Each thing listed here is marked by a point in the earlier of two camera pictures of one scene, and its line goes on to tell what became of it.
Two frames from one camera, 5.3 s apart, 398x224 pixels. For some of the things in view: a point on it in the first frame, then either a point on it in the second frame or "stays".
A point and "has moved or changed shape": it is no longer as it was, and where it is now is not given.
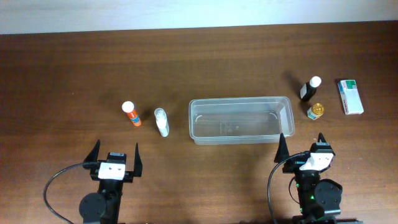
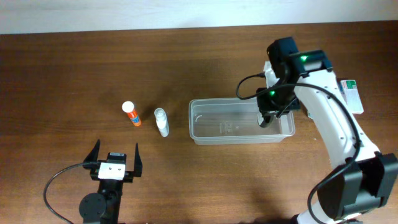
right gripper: [294, 163] -> [266, 107]
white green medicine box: [350, 96] stays
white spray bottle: [161, 121] stays
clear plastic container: [240, 121] stays
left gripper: [129, 177] stays
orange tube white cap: [127, 106] stays
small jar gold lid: [318, 108] has moved or changed shape
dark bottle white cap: [308, 89] has moved or changed shape
